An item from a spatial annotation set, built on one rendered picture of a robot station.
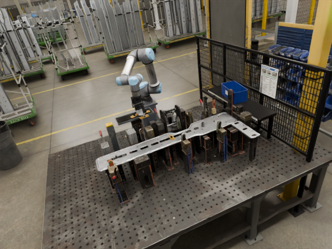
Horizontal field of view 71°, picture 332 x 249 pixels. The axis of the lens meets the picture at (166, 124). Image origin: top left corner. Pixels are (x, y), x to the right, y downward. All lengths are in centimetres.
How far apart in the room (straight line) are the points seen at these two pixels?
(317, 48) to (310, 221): 169
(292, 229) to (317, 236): 21
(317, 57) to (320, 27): 21
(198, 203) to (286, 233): 109
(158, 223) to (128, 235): 23
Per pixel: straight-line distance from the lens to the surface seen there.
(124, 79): 201
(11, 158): 452
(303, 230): 282
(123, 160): 203
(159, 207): 199
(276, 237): 271
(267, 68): 240
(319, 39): 207
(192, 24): 995
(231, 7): 432
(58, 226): 220
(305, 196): 279
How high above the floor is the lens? 224
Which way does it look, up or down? 32 degrees down
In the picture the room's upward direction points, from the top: 9 degrees counter-clockwise
